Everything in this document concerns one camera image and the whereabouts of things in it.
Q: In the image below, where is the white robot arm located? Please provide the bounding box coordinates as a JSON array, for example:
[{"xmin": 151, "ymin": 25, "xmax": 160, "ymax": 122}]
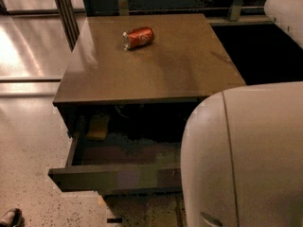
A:
[{"xmin": 181, "ymin": 81, "xmax": 303, "ymax": 227}]

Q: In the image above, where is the brown drawer cabinet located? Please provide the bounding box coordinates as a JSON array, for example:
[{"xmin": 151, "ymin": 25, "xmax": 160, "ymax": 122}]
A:
[{"xmin": 53, "ymin": 14, "xmax": 245, "ymax": 227}]

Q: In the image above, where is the yellow object inside drawer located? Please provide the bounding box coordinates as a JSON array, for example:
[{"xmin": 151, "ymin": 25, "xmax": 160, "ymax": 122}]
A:
[{"xmin": 85, "ymin": 115, "xmax": 110, "ymax": 141}]

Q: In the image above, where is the dark open top drawer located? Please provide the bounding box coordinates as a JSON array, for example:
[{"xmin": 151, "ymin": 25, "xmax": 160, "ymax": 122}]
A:
[{"xmin": 48, "ymin": 134, "xmax": 181, "ymax": 197}]

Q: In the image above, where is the red soda can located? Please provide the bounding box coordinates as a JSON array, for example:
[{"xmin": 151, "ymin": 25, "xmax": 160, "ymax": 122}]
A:
[{"xmin": 122, "ymin": 26, "xmax": 154, "ymax": 50}]

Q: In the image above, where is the dark background shelf unit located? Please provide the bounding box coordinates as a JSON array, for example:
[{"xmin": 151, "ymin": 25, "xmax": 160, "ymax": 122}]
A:
[{"xmin": 83, "ymin": 0, "xmax": 270, "ymax": 26}]

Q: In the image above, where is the black shoe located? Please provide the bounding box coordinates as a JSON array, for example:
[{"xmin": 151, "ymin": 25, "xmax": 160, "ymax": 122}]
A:
[{"xmin": 0, "ymin": 208, "xmax": 23, "ymax": 227}]

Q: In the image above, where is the metal window frame post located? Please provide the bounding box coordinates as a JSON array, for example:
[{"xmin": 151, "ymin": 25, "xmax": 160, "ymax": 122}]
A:
[{"xmin": 55, "ymin": 0, "xmax": 80, "ymax": 50}]

